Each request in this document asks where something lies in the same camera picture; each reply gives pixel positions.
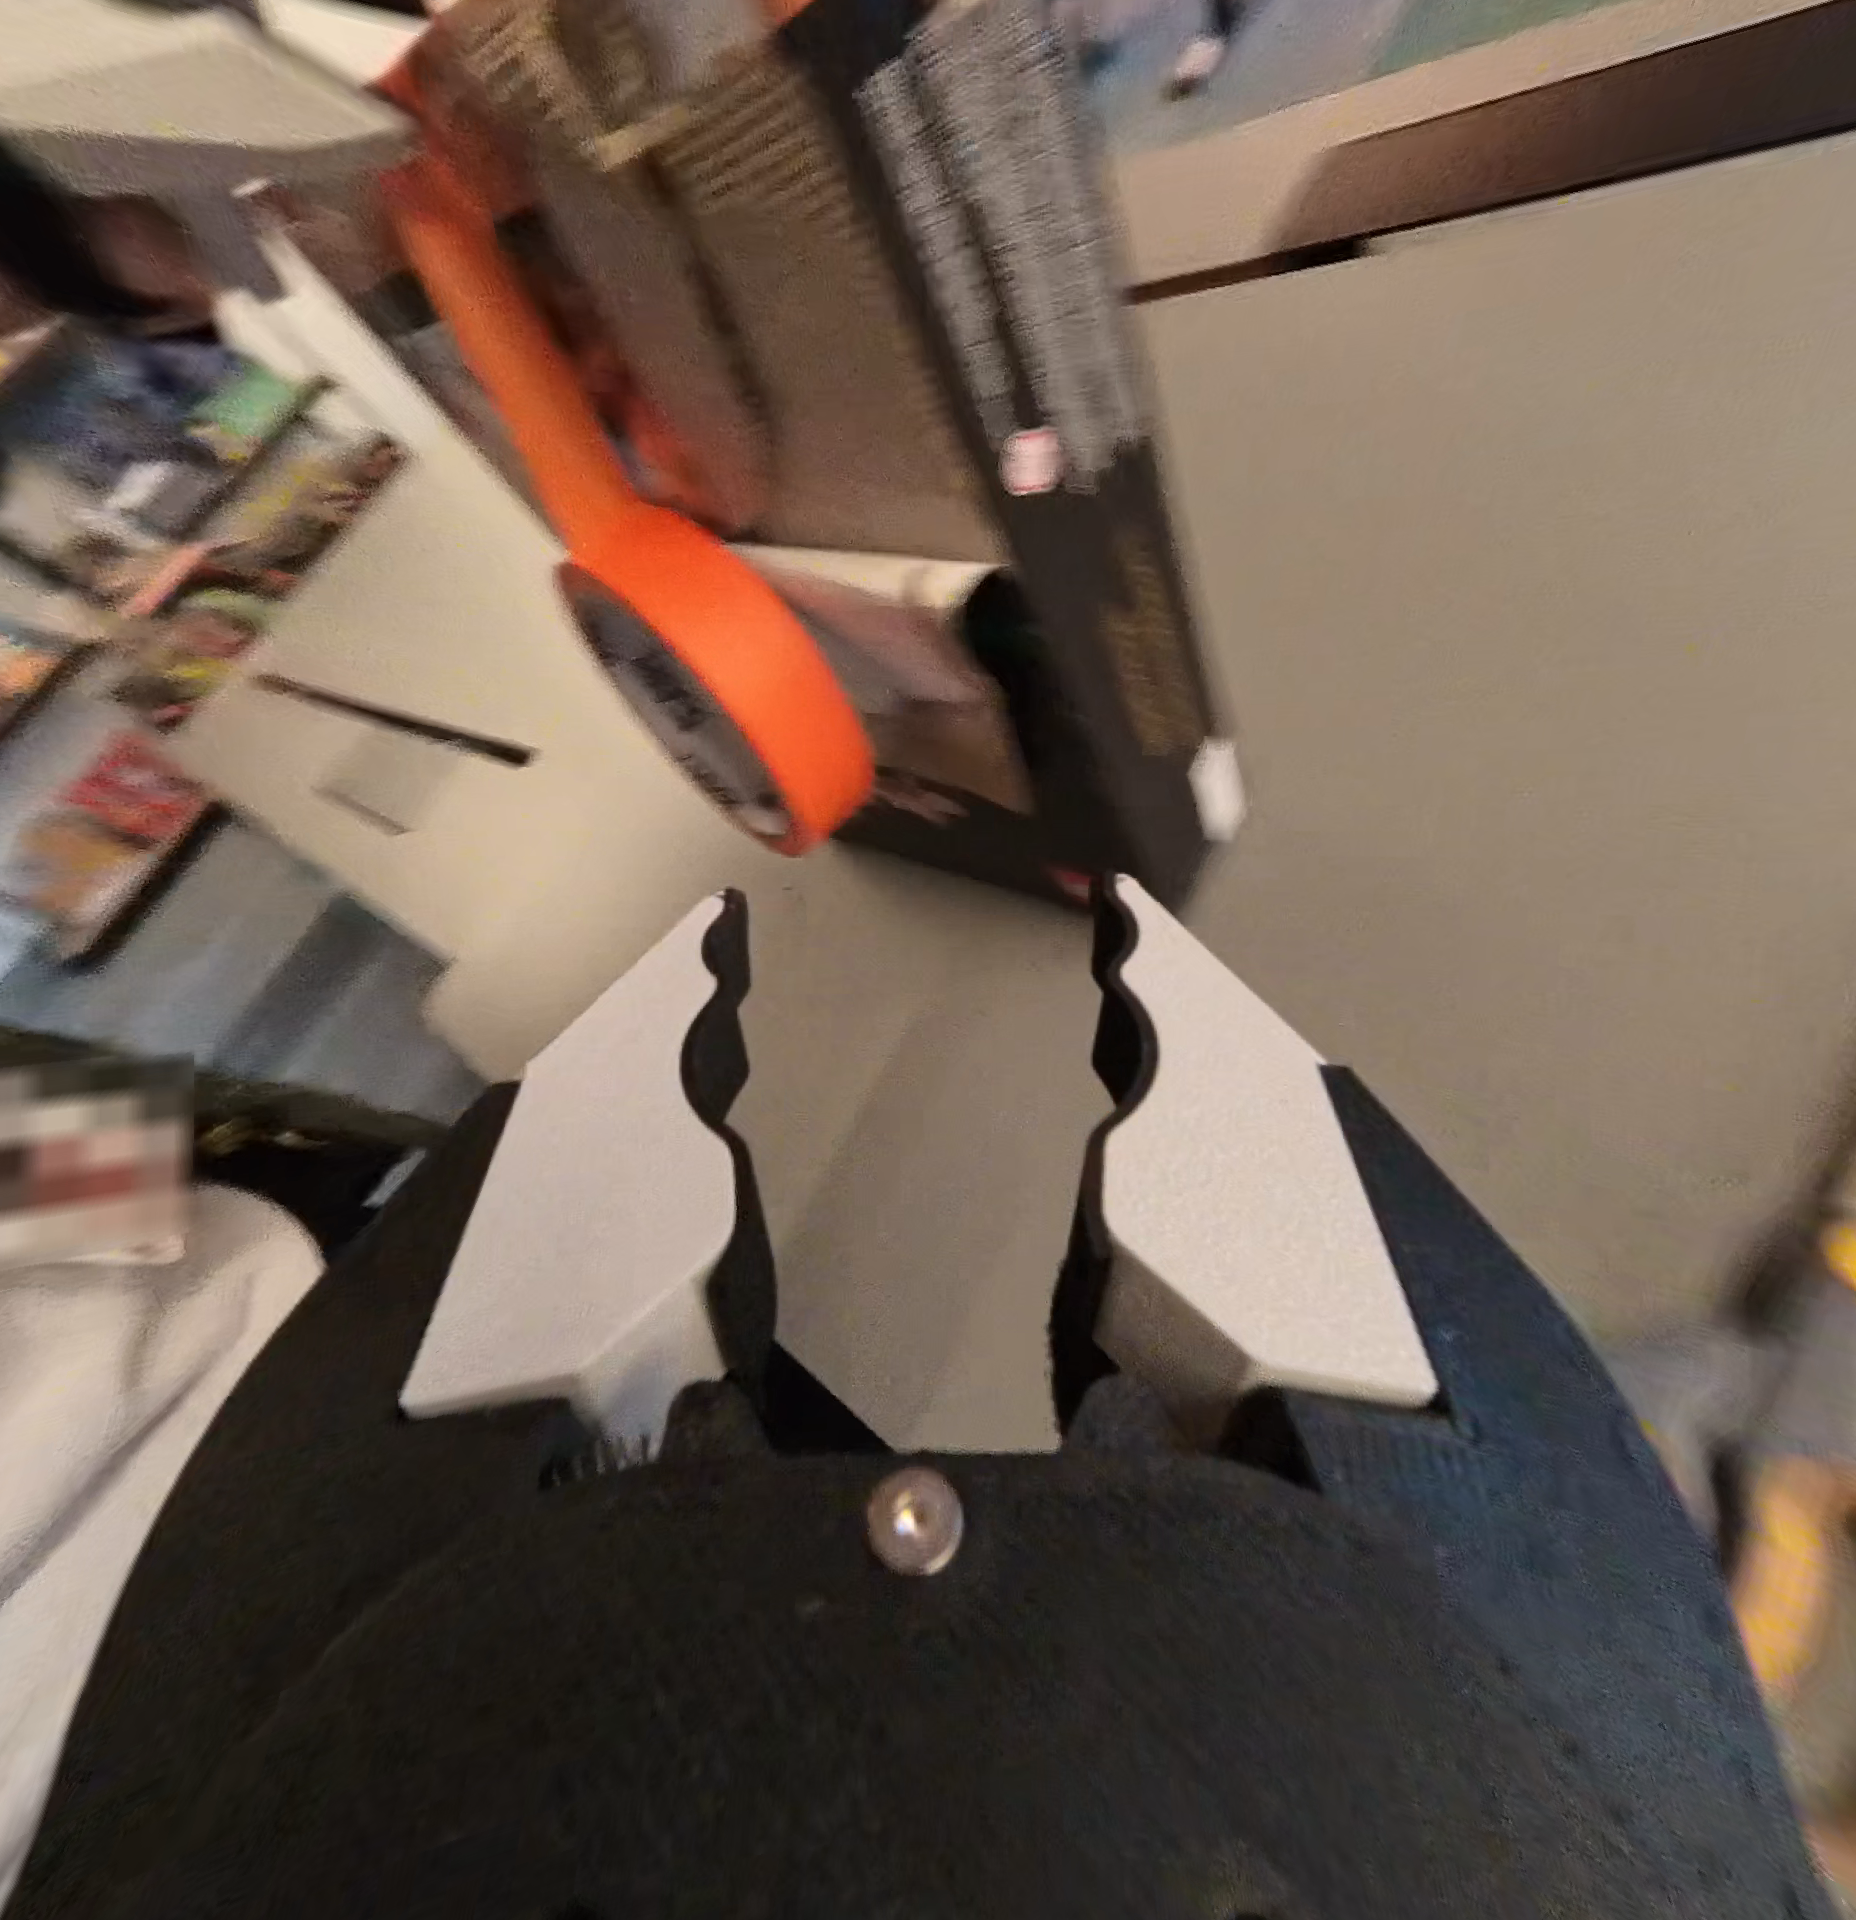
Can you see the shelved stack of toy boxes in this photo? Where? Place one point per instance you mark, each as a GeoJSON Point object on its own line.
{"type": "Point", "coordinates": [149, 599]}

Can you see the orange masking tape roll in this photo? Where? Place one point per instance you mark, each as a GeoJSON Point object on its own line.
{"type": "Point", "coordinates": [719, 646]}

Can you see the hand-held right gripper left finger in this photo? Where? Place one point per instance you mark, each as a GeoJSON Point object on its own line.
{"type": "Point", "coordinates": [570, 1245]}

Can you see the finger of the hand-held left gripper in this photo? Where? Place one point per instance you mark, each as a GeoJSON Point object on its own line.
{"type": "Point", "coordinates": [195, 114]}

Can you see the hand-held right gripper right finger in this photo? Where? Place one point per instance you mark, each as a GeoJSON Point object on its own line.
{"type": "Point", "coordinates": [1258, 1245]}

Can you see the black orchid lego box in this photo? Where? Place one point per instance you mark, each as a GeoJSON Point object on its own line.
{"type": "Point", "coordinates": [868, 375]}

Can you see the person's black jacket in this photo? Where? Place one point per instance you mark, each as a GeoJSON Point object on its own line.
{"type": "Point", "coordinates": [314, 1126]}

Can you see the grey table cover plate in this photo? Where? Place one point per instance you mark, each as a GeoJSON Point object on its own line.
{"type": "Point", "coordinates": [382, 786]}

